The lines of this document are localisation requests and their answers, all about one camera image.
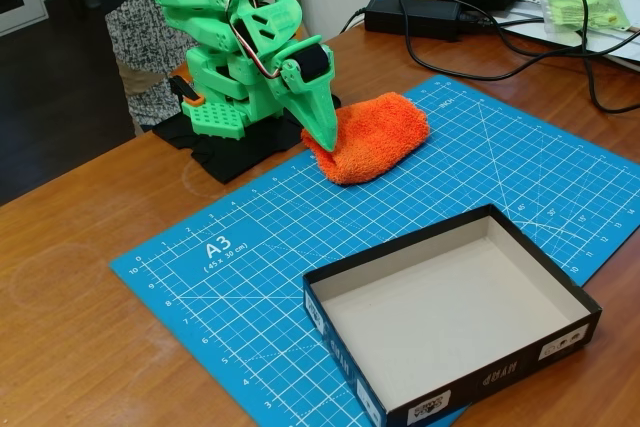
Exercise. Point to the orange and black table clamp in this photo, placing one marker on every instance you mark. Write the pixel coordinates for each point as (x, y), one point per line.
(192, 100)

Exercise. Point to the person in speckled grey top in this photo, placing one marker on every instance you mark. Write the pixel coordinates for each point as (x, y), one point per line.
(145, 27)

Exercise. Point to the green gripper black servo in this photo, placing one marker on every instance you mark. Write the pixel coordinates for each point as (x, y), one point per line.
(309, 92)

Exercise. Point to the white paper sheets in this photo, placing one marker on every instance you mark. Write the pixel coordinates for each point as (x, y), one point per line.
(620, 47)

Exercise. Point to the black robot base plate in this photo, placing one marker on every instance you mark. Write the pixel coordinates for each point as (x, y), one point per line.
(225, 159)

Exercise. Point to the clear bag with green parts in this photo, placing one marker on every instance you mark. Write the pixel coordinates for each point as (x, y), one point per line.
(585, 7)

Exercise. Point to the large black power adapter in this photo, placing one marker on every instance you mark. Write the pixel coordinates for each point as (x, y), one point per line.
(410, 14)

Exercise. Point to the orange fuzzy sock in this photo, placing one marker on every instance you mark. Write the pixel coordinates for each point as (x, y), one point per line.
(380, 137)

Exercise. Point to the black cardboard box white inside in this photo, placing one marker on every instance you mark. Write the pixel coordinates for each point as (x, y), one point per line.
(440, 297)

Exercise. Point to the blue A3 cutting mat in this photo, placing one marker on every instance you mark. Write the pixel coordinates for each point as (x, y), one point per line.
(250, 257)

